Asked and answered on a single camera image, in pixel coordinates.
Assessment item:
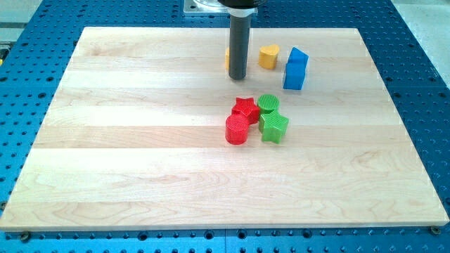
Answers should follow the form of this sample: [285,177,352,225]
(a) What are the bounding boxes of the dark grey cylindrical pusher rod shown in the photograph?
[229,8,255,80]

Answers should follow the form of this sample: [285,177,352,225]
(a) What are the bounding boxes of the blue triangle block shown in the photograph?
[288,47,309,67]

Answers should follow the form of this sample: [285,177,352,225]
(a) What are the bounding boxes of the blue cube block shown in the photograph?
[283,63,306,90]

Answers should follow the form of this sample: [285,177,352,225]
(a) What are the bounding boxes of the yellow block behind rod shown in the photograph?
[224,47,230,70]

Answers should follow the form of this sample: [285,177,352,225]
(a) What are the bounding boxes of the yellow heart block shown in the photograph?
[258,44,280,70]

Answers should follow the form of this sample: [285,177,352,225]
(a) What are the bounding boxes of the red star block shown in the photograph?
[231,97,260,124]

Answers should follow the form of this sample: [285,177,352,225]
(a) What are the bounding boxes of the green cylinder block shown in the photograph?
[257,94,280,115]

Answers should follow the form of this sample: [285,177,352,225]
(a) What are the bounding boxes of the red cylinder block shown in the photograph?
[225,114,249,145]

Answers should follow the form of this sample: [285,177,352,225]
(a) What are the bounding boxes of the green star block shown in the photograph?
[259,110,289,144]

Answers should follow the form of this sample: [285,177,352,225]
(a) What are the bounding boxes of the wooden board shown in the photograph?
[1,27,449,231]

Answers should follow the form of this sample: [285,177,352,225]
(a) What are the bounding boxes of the right board clamp screw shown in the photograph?
[430,226,441,235]

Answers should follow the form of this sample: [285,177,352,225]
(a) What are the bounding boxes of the board clamp screw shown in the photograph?
[430,226,441,235]
[18,231,31,242]

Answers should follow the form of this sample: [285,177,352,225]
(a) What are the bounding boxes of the left board clamp screw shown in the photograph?
[18,231,31,242]

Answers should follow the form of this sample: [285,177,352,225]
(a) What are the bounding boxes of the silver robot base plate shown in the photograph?
[183,0,258,16]

